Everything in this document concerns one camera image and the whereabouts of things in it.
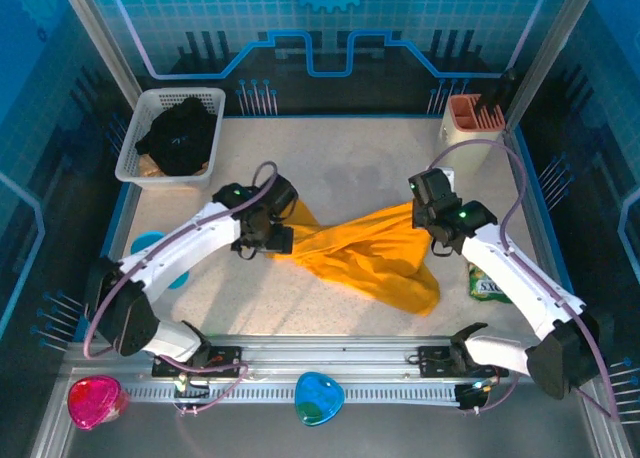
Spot yellow t-shirt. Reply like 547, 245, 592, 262
267, 197, 442, 318

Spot cream holder with pink top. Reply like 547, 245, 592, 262
433, 93, 507, 177

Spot green snack bag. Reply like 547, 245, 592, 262
467, 261, 514, 305

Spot cyan round plate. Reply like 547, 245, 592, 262
130, 231, 191, 290

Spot black t-shirt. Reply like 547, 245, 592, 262
134, 96, 219, 177

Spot black kitchen knife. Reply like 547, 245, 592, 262
472, 66, 519, 117

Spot white plastic mesh basket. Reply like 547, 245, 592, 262
114, 86, 227, 190

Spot small black circuit board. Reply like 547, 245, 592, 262
172, 372, 211, 402
455, 375, 499, 410

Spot blue heart-shaped container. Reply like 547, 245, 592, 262
293, 371, 345, 428

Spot pink heart-shaped container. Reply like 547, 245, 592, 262
67, 375, 130, 432

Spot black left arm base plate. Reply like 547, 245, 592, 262
151, 345, 244, 379

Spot aluminium mounting rail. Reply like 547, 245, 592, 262
62, 333, 599, 379

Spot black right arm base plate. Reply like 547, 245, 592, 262
417, 345, 510, 379

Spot grey slotted cable duct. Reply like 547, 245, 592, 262
122, 385, 464, 405

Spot aluminium frame post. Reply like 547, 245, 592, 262
502, 0, 604, 134
55, 0, 146, 110

